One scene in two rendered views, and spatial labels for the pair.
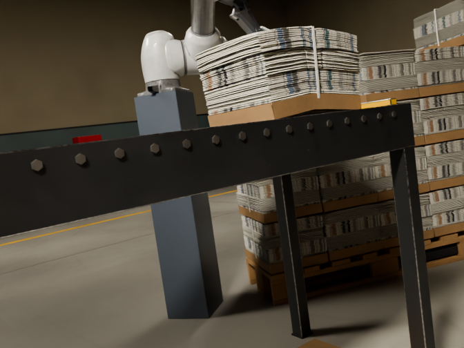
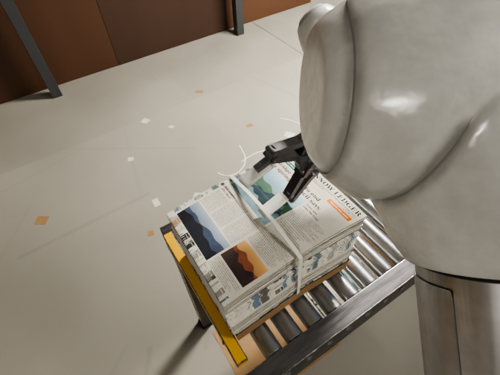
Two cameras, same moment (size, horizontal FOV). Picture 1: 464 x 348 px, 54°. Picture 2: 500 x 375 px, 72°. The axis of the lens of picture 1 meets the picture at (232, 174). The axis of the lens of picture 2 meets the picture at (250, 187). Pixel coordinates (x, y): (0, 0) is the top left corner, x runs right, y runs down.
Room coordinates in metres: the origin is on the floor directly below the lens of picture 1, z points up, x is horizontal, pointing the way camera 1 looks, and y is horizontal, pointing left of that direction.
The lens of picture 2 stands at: (1.87, -0.15, 1.69)
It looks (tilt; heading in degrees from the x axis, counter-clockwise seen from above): 49 degrees down; 187
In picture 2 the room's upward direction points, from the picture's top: 4 degrees counter-clockwise
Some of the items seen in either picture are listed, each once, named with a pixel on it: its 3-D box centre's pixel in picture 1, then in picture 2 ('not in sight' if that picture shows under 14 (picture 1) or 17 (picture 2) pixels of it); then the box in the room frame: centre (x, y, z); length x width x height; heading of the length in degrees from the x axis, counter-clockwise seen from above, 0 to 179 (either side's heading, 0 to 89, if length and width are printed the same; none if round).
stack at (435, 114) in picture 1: (356, 190); not in sight; (2.32, -0.62, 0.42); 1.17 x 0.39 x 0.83; 105
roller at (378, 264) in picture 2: not in sight; (333, 220); (1.21, 0.03, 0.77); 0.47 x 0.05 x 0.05; 37
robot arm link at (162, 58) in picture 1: (161, 56); not in sight; (2.08, 0.24, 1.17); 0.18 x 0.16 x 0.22; 101
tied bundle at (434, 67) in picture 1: (416, 77); not in sight; (2.44, -1.03, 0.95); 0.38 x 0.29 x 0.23; 15
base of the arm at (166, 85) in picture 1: (161, 88); not in sight; (2.06, 0.26, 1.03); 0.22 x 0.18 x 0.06; 162
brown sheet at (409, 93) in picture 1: (370, 100); not in sight; (2.36, -0.75, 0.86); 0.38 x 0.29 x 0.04; 15
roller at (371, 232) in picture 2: not in sight; (348, 210); (1.17, 0.08, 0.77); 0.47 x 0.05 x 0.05; 37
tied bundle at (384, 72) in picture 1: (369, 83); not in sight; (2.36, -0.75, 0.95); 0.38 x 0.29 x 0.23; 15
